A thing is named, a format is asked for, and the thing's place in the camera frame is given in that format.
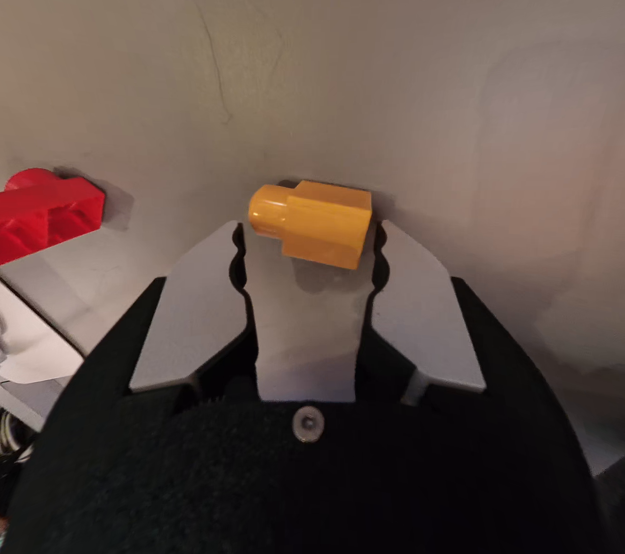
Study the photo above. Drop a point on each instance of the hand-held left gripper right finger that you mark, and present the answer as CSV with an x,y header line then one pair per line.
x,y
425,319

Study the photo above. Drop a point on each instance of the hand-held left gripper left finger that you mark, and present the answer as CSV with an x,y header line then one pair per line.
x,y
195,319

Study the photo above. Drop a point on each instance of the yellow single-stud toy block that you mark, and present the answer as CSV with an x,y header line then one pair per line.
x,y
322,226

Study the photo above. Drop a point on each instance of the red two-stud toy block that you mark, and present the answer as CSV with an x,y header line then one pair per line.
x,y
49,207

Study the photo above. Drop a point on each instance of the grey desk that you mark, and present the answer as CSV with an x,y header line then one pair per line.
x,y
390,75

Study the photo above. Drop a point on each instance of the white stand with wooden board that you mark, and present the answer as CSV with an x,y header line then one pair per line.
x,y
29,334

